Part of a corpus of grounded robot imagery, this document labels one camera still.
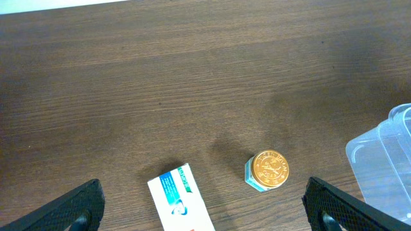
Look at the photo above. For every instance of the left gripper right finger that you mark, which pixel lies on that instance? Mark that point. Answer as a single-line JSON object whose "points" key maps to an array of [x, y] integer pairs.
{"points": [[329, 208]]}

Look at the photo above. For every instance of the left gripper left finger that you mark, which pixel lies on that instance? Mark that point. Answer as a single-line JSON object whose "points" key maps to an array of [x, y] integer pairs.
{"points": [[79, 209]]}

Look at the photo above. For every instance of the white Panadol box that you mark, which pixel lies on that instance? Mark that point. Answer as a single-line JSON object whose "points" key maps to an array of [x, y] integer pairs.
{"points": [[179, 202]]}

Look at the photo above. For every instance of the clear plastic container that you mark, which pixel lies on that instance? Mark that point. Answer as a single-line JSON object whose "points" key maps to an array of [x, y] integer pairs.
{"points": [[380, 160]]}

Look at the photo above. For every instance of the gold-lid balm jar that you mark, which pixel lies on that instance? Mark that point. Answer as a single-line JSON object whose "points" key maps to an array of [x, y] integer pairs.
{"points": [[266, 170]]}

